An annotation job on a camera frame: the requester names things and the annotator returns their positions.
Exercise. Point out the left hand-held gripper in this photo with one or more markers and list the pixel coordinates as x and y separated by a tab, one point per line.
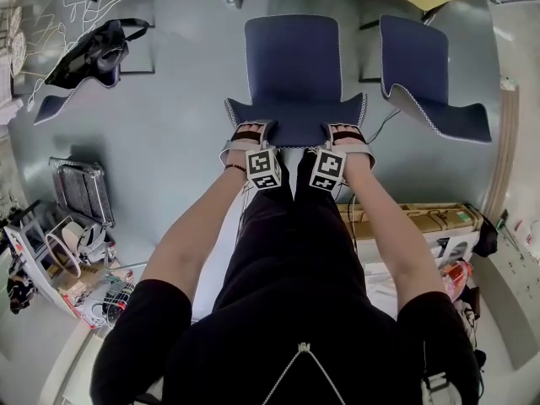
261	165

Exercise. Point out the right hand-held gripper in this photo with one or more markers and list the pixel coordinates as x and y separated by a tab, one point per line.
328	167

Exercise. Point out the black shoulder bag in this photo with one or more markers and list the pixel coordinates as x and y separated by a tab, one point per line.
97	57

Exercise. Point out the person's right forearm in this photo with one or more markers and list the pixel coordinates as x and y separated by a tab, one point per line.
392	234

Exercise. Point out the person's left forearm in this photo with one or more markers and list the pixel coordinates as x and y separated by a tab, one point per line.
190	234

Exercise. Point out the person's right hand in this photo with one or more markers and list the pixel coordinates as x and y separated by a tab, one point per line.
343	129

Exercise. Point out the person's left hand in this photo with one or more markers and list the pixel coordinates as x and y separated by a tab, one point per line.
251	128

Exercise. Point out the person's black trousers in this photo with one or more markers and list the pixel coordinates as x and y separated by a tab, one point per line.
291	234

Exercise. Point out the wooden slatted board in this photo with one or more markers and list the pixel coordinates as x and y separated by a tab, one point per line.
504	154

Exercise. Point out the black backpack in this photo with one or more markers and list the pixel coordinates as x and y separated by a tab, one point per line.
485	236

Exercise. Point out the folding metal trolley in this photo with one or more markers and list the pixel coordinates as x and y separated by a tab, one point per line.
84	192

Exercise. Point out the small white toy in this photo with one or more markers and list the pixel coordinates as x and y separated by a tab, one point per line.
508	82

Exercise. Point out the colourful foil egg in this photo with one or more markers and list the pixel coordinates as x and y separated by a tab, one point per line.
457	277

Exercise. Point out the round white-framed mirror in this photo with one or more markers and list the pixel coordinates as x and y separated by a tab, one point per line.
63	255

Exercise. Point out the person's black shirt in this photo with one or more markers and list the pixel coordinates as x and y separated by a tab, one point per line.
295	374

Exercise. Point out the white lattice round stool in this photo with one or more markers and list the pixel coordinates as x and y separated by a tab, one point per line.
14	23
17	53

